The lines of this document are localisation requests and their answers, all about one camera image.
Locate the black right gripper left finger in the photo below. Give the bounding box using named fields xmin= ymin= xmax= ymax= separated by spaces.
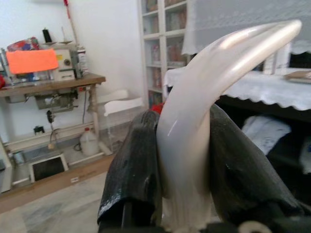
xmin=97 ymin=110 xmax=163 ymax=226

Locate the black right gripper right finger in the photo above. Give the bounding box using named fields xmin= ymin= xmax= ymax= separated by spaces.
xmin=209 ymin=104 xmax=306 ymax=220

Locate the cream long-handled dustpan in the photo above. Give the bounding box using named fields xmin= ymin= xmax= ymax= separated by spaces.
xmin=155 ymin=19 xmax=303 ymax=231

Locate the white printed fabric bag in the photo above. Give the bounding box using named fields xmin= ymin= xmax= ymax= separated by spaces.
xmin=242 ymin=115 xmax=292 ymax=156

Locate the long wooden plank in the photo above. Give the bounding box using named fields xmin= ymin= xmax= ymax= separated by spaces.
xmin=0 ymin=159 xmax=115 ymax=207

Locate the white plastic jug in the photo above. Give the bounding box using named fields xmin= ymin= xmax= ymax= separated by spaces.
xmin=79 ymin=127 xmax=100 ymax=156

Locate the white plastic tray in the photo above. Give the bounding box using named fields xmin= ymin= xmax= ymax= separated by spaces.
xmin=96 ymin=89 xmax=130 ymax=104
xmin=104 ymin=97 xmax=143 ymax=117

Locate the red tied bag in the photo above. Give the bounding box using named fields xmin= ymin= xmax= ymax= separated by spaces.
xmin=148 ymin=102 xmax=166 ymax=115

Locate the white lace tablecloth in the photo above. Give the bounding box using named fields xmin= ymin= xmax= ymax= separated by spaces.
xmin=163 ymin=67 xmax=311 ymax=110

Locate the white-framed black sewing pedal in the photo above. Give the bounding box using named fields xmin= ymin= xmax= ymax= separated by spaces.
xmin=29 ymin=155 xmax=70 ymax=183

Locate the grey sewing machine motor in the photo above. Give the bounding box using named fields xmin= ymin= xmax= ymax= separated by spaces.
xmin=34 ymin=88 xmax=80 ymax=110

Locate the flat brown book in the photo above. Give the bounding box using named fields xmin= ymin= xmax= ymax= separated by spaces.
xmin=283 ymin=70 xmax=311 ymax=84

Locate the wooden-top sewing table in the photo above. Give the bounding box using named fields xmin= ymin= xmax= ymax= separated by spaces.
xmin=0 ymin=72 xmax=107 ymax=192

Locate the white printed spray can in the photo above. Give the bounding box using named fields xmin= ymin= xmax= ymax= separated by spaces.
xmin=77 ymin=47 xmax=88 ymax=76

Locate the cream industrial sewing machine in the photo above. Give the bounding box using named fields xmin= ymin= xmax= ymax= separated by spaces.
xmin=40 ymin=43 xmax=86 ymax=80

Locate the white bookshelf with books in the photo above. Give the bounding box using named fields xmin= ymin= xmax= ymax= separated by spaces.
xmin=137 ymin=0 xmax=192 ymax=115

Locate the orange paper sheet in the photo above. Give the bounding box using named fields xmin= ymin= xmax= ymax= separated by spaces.
xmin=6 ymin=48 xmax=59 ymax=75

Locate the white lace cover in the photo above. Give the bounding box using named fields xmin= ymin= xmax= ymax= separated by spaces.
xmin=181 ymin=0 xmax=311 ymax=55

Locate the black thread spool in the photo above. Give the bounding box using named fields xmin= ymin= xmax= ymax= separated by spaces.
xmin=42 ymin=28 xmax=53 ymax=44

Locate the wooden stick with red end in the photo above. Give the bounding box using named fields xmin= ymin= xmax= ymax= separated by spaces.
xmin=62 ymin=0 xmax=80 ymax=42

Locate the colourful patterned cloth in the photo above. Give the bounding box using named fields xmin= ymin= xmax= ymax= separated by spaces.
xmin=7 ymin=36 xmax=39 ymax=52

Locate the white wire basket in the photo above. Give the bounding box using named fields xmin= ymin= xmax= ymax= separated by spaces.
xmin=104 ymin=113 xmax=146 ymax=155

